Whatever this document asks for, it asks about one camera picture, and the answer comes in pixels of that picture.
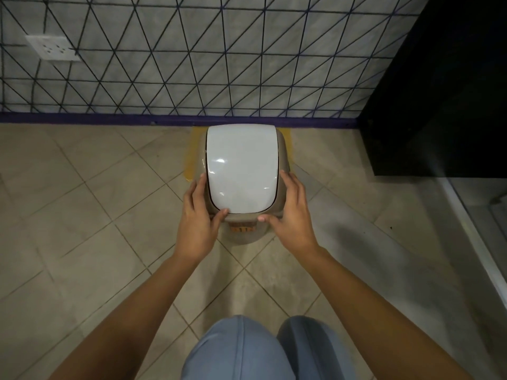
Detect person's left hand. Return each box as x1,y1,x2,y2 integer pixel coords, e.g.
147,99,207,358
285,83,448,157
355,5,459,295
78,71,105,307
174,173,230,266

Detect person's right hand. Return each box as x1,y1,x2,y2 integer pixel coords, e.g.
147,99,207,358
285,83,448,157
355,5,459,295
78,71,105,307
257,170,322,258

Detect beige trash bin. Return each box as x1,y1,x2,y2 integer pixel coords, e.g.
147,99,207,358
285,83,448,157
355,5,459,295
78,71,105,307
197,124,294,246

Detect person's left forearm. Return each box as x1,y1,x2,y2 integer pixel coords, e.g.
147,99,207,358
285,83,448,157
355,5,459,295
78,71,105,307
48,249,203,380

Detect person's right forearm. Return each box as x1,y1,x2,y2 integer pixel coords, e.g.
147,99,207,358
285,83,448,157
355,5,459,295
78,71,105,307
304,245,476,380

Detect yellow floor tape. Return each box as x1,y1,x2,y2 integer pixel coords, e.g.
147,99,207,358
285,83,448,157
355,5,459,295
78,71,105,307
184,126,296,182

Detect white bin lid flap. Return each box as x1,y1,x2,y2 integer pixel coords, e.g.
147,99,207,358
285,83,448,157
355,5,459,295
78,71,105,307
206,125,280,214

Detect purple baseboard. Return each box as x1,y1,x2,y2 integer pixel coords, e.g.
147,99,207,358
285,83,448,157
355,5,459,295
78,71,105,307
0,111,360,129

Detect person's left leg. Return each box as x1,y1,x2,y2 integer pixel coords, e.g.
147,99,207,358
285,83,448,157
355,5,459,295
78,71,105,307
180,315,296,380

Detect person's leg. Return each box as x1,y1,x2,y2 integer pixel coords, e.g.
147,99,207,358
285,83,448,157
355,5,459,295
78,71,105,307
276,316,358,380
180,315,296,380

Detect person's right leg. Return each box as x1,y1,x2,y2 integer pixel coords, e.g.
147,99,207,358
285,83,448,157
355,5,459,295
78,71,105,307
276,316,358,380

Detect black cabinet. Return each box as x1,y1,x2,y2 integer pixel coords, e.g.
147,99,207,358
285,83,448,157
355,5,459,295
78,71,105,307
358,0,507,178

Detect white door threshold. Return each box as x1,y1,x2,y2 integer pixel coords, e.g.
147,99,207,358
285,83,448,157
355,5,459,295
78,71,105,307
436,176,507,311

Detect white wall socket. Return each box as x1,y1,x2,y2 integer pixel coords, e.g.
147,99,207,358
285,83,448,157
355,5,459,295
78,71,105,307
25,34,82,62

